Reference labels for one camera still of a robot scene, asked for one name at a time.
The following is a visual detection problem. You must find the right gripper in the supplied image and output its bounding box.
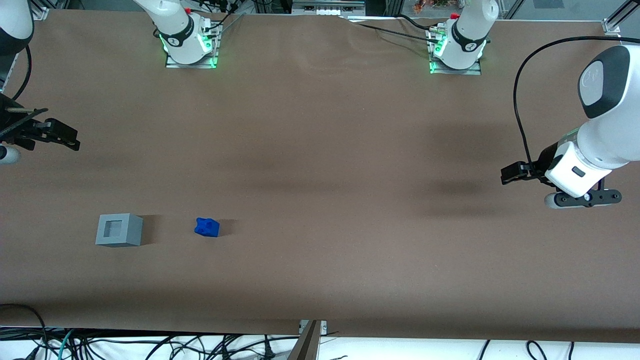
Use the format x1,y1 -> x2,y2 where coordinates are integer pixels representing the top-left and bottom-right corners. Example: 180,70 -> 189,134
0,94 -> 81,152

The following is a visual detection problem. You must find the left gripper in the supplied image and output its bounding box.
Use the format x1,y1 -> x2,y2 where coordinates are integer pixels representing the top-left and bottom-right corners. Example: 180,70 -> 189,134
501,142 -> 614,199

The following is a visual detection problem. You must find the blue plastic part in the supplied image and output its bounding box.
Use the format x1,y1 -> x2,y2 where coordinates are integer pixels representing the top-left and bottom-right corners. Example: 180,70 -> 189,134
194,217 -> 221,238

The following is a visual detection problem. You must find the gray square base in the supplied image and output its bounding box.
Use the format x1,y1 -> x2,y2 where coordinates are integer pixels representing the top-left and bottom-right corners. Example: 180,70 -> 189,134
95,213 -> 144,248

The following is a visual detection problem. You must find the brown paper table cover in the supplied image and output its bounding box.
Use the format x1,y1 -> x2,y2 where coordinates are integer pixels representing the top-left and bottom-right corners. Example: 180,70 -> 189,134
0,9 -> 640,344

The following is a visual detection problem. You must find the grey network device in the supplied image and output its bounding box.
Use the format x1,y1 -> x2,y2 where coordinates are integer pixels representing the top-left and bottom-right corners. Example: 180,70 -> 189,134
292,0 -> 369,16

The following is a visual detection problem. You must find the aluminium profile beam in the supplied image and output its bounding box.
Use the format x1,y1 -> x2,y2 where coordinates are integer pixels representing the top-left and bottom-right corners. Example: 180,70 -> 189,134
287,320 -> 329,360

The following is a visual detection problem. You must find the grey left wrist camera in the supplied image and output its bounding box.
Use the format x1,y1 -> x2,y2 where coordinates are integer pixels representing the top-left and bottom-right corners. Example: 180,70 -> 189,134
544,189 -> 623,210

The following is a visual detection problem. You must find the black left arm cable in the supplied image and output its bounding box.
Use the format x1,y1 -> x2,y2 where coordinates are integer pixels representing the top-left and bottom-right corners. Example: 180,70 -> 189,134
513,36 -> 623,176

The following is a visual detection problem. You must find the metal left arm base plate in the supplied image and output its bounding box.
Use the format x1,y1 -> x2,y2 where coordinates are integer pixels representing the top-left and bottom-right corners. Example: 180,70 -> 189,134
428,25 -> 483,76

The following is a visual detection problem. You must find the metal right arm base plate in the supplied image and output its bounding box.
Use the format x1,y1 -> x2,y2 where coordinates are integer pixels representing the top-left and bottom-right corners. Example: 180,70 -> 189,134
165,19 -> 220,69

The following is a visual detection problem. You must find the aluminium frame corner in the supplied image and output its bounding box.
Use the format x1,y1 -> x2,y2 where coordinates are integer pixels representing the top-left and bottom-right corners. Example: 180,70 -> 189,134
602,0 -> 640,37

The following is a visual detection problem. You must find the black cable loop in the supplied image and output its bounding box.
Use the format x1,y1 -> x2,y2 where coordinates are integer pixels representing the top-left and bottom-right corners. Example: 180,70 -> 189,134
526,340 -> 550,360

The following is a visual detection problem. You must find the short curved black cable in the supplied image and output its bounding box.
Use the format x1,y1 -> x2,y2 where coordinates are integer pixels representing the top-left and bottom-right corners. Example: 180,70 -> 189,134
397,14 -> 437,33

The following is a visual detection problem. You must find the black looped floor cable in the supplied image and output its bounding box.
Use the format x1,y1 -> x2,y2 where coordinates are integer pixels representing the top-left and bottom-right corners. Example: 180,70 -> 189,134
0,302 -> 49,360

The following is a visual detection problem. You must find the long black cable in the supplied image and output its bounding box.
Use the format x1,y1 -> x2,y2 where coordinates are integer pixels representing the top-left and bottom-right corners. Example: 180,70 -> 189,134
350,21 -> 442,43

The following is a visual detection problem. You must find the teal cable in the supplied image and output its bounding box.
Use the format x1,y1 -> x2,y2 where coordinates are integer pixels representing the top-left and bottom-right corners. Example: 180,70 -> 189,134
50,328 -> 77,360

